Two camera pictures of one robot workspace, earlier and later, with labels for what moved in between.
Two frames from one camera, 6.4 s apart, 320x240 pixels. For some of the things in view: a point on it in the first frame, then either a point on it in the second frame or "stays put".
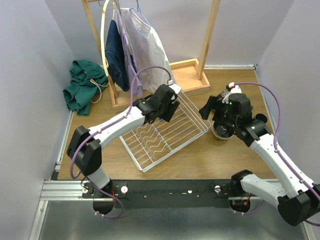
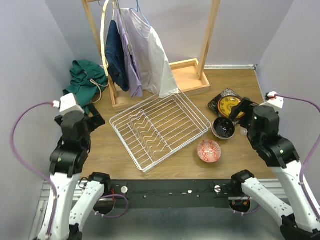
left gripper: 171,110 → 94,118
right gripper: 214,102 → 244,106
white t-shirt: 149,57 stays put
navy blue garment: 115,56 stays put
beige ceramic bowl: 222,130 stays put
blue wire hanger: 138,9 stays put
